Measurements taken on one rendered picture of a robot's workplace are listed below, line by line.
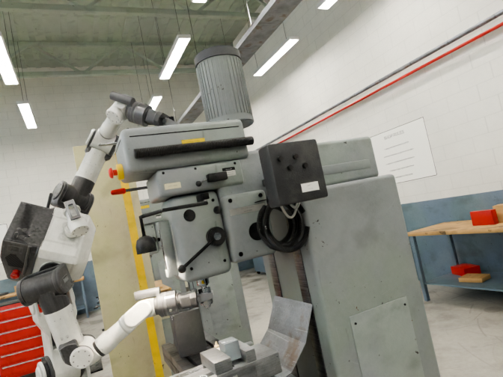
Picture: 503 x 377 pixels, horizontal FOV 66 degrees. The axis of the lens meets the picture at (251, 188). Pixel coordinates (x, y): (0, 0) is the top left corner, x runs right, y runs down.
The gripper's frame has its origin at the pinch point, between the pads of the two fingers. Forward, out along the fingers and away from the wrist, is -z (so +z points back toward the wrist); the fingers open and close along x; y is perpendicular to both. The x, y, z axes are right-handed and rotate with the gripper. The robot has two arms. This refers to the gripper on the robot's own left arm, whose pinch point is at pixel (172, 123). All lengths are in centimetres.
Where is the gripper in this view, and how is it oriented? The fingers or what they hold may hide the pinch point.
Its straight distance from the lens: 159.7
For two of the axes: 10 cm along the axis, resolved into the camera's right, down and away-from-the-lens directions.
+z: -9.4, -3.1, 1.6
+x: -1.6, -0.3, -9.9
